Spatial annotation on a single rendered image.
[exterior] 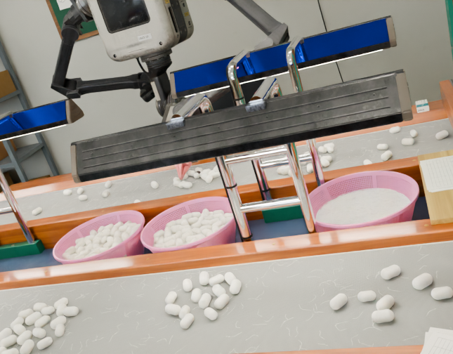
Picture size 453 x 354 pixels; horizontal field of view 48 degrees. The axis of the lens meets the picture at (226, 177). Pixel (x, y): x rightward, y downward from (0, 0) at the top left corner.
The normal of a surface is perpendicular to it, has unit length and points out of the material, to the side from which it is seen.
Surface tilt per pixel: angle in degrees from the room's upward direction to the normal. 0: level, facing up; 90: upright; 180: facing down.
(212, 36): 90
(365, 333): 0
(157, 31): 90
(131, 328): 0
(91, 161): 58
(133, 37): 90
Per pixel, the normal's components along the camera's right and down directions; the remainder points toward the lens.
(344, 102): -0.36, -0.11
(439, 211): -0.29, -0.89
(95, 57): -0.16, 0.40
